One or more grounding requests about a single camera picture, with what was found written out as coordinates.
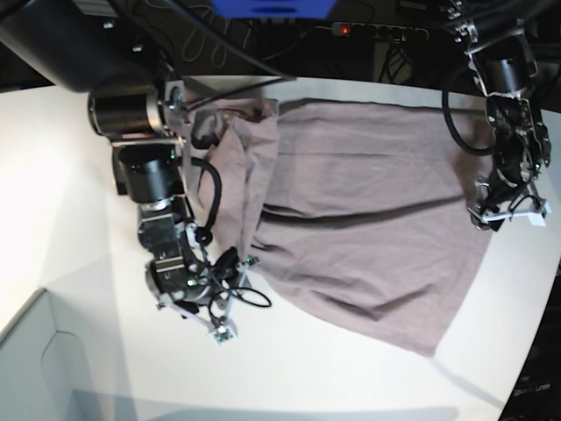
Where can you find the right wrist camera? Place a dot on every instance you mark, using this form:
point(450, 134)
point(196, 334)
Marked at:
point(223, 334)

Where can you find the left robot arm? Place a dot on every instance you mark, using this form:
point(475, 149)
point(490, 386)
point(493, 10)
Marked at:
point(503, 67)

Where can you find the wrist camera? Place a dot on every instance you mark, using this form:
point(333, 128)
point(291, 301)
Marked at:
point(223, 334)
point(538, 218)

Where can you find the mauve t-shirt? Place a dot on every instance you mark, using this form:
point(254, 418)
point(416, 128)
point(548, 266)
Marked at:
point(356, 211)

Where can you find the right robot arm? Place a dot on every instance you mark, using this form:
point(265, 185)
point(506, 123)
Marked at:
point(137, 103)

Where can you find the white cardboard box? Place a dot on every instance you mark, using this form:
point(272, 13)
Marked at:
point(56, 365)

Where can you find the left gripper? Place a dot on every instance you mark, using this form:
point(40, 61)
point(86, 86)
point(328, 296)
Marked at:
point(496, 202)

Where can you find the black power strip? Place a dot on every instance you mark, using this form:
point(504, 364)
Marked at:
point(390, 33)

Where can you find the blue plastic bin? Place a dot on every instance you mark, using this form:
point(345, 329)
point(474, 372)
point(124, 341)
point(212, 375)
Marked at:
point(243, 9)

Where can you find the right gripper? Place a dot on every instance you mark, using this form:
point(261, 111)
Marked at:
point(202, 292)

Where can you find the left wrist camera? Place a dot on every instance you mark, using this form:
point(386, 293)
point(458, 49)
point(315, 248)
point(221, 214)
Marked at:
point(538, 218)

